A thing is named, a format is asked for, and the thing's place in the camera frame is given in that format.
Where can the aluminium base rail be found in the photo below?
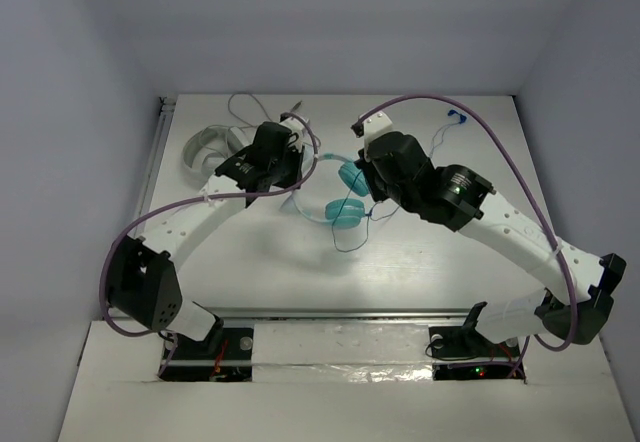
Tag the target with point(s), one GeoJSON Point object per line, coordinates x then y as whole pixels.
{"type": "Point", "coordinates": [456, 354]}

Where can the white over-ear headphones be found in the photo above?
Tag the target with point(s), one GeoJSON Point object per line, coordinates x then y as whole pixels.
{"type": "Point", "coordinates": [207, 149]}

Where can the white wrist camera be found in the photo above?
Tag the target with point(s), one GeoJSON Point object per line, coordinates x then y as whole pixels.
{"type": "Point", "coordinates": [295, 123]}
{"type": "Point", "coordinates": [371, 128]}

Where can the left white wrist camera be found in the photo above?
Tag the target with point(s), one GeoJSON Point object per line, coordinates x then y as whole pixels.
{"type": "Point", "coordinates": [295, 123]}

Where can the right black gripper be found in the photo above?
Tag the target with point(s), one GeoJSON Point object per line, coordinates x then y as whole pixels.
{"type": "Point", "coordinates": [368, 169]}

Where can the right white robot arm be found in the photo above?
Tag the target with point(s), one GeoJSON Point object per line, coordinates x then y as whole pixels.
{"type": "Point", "coordinates": [576, 299]}

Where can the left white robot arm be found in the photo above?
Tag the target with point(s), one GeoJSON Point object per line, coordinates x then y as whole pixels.
{"type": "Point", "coordinates": [140, 274]}

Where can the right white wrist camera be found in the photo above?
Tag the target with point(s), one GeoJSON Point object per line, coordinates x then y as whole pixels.
{"type": "Point", "coordinates": [371, 128]}

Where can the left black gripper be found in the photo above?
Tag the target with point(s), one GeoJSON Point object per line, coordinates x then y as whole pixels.
{"type": "Point", "coordinates": [292, 163]}

